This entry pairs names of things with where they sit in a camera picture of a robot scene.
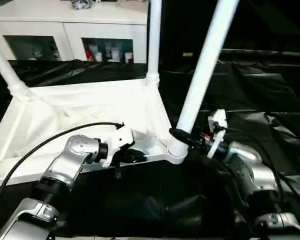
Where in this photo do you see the clear glass ornament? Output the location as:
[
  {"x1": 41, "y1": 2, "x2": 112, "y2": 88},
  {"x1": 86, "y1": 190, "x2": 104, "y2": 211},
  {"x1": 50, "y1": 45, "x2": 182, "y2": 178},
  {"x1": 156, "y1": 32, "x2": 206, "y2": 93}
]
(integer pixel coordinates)
[{"x1": 71, "y1": 0, "x2": 94, "y2": 11}]

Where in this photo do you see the white plastic table leg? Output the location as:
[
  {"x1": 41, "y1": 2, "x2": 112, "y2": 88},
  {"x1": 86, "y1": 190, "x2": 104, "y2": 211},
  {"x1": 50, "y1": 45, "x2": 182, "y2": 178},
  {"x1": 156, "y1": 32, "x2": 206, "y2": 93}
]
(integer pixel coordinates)
[
  {"x1": 145, "y1": 0, "x2": 164, "y2": 87},
  {"x1": 0, "y1": 36, "x2": 32, "y2": 100},
  {"x1": 167, "y1": 0, "x2": 241, "y2": 161}
]

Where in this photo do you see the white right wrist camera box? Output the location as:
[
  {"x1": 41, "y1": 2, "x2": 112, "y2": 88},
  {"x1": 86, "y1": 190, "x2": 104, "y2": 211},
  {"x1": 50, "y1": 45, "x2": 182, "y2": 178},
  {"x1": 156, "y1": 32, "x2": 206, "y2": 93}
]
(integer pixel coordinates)
[{"x1": 207, "y1": 110, "x2": 229, "y2": 160}]

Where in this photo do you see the black work mat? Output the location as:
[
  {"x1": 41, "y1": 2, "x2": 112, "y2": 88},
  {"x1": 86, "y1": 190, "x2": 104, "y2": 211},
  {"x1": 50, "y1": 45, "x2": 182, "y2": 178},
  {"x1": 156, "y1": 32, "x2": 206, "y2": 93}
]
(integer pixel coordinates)
[{"x1": 0, "y1": 59, "x2": 300, "y2": 240}]

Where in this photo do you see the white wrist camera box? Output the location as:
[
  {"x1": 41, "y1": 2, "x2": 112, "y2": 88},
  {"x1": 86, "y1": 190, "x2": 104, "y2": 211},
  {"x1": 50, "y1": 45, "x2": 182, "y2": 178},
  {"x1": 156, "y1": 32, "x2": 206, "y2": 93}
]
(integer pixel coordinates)
[
  {"x1": 207, "y1": 110, "x2": 229, "y2": 160},
  {"x1": 100, "y1": 125, "x2": 137, "y2": 168}
]

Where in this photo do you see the white plastic table top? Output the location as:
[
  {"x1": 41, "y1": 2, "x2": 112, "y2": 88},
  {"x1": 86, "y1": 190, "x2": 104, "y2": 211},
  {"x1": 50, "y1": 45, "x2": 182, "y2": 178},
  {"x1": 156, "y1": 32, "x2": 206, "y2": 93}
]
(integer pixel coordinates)
[{"x1": 0, "y1": 78, "x2": 189, "y2": 193}]

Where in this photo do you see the white sideboard with glass doors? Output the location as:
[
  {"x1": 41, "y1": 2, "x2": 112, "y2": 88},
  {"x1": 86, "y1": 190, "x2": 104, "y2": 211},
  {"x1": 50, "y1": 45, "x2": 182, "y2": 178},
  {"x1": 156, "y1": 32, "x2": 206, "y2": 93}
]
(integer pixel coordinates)
[{"x1": 0, "y1": 0, "x2": 151, "y2": 66}]

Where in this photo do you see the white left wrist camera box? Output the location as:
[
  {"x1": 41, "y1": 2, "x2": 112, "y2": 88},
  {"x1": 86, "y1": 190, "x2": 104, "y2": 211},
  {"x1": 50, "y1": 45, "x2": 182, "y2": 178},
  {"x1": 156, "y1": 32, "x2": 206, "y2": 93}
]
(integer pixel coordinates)
[{"x1": 100, "y1": 125, "x2": 137, "y2": 168}]

